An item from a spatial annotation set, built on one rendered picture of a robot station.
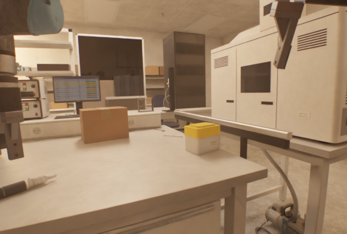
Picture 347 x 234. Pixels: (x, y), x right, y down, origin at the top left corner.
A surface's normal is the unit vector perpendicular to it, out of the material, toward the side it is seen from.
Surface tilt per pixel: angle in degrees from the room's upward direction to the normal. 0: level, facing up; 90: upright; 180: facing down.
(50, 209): 0
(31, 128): 90
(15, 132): 120
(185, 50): 90
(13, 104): 90
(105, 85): 90
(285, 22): 113
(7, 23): 142
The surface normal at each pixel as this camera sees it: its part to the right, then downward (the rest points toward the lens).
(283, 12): -0.18, 0.51
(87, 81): 0.38, 0.04
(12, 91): 0.80, 0.05
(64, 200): -0.03, -0.99
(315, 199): -0.92, 0.07
